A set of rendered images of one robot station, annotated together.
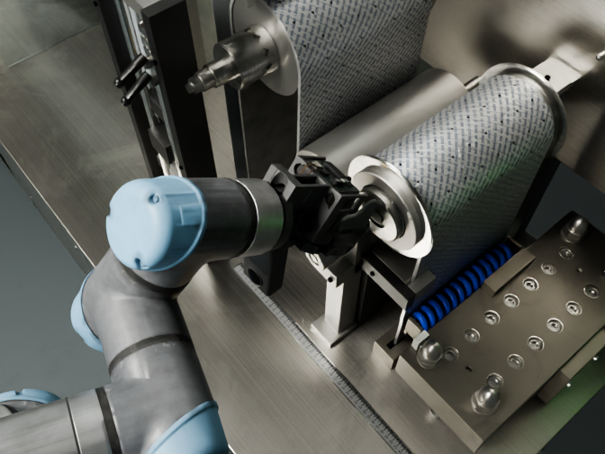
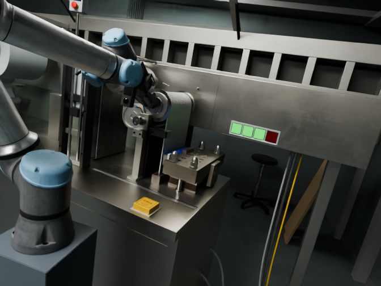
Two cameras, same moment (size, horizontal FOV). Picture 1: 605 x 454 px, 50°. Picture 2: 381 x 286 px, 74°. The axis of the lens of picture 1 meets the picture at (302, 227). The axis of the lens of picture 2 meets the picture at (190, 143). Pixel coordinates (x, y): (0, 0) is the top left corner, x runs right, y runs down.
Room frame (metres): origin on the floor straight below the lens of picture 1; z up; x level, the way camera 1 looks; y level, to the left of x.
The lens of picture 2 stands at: (-0.61, 0.27, 1.38)
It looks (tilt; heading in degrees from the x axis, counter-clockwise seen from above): 13 degrees down; 332
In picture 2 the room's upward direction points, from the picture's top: 10 degrees clockwise
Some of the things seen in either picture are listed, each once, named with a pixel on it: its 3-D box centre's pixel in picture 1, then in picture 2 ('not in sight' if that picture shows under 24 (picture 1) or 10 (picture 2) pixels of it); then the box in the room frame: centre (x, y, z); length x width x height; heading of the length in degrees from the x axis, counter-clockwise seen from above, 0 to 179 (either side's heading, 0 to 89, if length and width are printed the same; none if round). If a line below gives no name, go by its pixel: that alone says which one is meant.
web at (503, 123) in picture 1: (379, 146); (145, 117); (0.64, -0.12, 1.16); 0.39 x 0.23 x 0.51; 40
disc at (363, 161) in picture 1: (389, 207); (156, 105); (0.46, -0.11, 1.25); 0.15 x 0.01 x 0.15; 40
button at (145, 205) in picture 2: not in sight; (146, 205); (0.19, -0.03, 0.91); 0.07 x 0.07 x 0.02; 40
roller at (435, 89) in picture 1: (386, 143); (147, 114); (0.63, -0.12, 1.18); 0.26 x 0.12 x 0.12; 130
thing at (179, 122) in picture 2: (467, 245); (176, 135); (0.49, -0.24, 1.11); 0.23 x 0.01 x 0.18; 130
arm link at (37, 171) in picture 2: not in sight; (46, 179); (0.09, 0.29, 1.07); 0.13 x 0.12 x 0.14; 24
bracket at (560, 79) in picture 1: (548, 79); not in sight; (0.65, -0.33, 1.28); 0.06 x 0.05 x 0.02; 130
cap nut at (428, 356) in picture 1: (431, 350); (174, 155); (0.36, -0.18, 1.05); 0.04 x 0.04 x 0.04
